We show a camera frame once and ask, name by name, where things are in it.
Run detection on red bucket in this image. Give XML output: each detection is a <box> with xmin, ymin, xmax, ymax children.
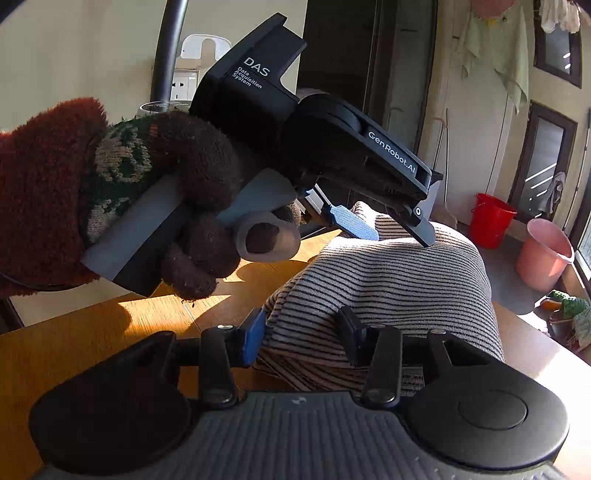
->
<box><xmin>468</xmin><ymin>193</ymin><xmax>518</xmax><ymax>250</ymax></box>

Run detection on person's left hand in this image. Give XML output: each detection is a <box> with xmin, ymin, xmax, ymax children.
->
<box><xmin>81</xmin><ymin>110</ymin><xmax>244</xmax><ymax>302</ymax></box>

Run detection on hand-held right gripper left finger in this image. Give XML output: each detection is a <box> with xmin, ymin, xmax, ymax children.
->
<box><xmin>124</xmin><ymin>307</ymin><xmax>269</xmax><ymax>409</ymax></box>

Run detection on person's left forearm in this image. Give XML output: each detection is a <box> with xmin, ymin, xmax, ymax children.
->
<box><xmin>0</xmin><ymin>97</ymin><xmax>109</xmax><ymax>298</ymax></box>

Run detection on grey hanging cloth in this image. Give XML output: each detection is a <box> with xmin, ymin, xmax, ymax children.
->
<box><xmin>546</xmin><ymin>172</ymin><xmax>567</xmax><ymax>219</ymax></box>

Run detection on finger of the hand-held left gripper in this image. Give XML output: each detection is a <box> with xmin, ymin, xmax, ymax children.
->
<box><xmin>390</xmin><ymin>198</ymin><xmax>437</xmax><ymax>248</ymax></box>
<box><xmin>305</xmin><ymin>185</ymin><xmax>380</xmax><ymax>241</ymax></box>

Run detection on green hanging towel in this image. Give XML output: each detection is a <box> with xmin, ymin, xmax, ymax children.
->
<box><xmin>462</xmin><ymin>0</ymin><xmax>529</xmax><ymax>114</ymax></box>

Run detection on white wall socket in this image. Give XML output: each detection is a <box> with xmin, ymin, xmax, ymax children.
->
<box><xmin>171</xmin><ymin>69</ymin><xmax>201</xmax><ymax>102</ymax></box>

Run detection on striped grey garment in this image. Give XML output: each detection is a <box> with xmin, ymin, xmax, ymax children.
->
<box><xmin>252</xmin><ymin>200</ymin><xmax>505</xmax><ymax>398</ymax></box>

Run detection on small dark-framed window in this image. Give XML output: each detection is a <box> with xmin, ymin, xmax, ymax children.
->
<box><xmin>533</xmin><ymin>0</ymin><xmax>583</xmax><ymax>88</ymax></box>

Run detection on black curved hose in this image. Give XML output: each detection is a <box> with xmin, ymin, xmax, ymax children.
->
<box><xmin>152</xmin><ymin>0</ymin><xmax>190</xmax><ymax>112</ymax></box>

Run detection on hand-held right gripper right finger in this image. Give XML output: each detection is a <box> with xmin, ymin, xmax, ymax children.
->
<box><xmin>336</xmin><ymin>305</ymin><xmax>506</xmax><ymax>409</ymax></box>

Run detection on white wall holder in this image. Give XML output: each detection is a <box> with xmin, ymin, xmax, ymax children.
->
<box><xmin>179</xmin><ymin>33</ymin><xmax>232</xmax><ymax>72</ymax></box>

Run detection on white hanging cloth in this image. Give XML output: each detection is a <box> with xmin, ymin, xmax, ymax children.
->
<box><xmin>540</xmin><ymin>0</ymin><xmax>580</xmax><ymax>34</ymax></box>

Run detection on dark-framed glass door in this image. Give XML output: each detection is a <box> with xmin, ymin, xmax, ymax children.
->
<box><xmin>508</xmin><ymin>102</ymin><xmax>578</xmax><ymax>221</ymax></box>

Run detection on pink plastic basin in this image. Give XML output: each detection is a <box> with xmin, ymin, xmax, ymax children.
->
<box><xmin>516</xmin><ymin>218</ymin><xmax>575</xmax><ymax>292</ymax></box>

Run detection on dark sliding glass door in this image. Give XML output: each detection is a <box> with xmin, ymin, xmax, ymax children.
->
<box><xmin>298</xmin><ymin>0</ymin><xmax>437</xmax><ymax>153</ymax></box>

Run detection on white cabinet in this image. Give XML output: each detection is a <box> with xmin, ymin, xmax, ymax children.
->
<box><xmin>418</xmin><ymin>0</ymin><xmax>532</xmax><ymax>232</ymax></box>

